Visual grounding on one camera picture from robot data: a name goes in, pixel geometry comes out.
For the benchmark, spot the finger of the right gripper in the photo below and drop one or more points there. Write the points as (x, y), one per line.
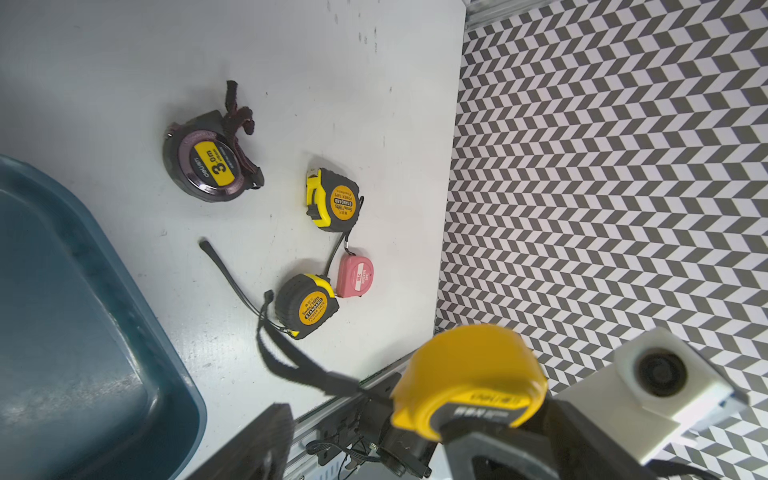
(481, 450)

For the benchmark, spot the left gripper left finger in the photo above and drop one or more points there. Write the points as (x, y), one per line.
(259, 452)

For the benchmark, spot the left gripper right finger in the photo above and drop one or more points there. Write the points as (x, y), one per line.
(581, 450)

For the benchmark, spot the yellow tape measure front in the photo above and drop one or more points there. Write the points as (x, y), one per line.
(480, 371)

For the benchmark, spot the teal plastic storage tray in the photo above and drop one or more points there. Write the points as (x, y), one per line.
(91, 386)

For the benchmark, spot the pink tape measure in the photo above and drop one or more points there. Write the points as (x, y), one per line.
(355, 276)

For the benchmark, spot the large yellow black tape measure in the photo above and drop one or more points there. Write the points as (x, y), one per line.
(333, 203)

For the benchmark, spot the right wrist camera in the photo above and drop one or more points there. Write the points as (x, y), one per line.
(657, 390)

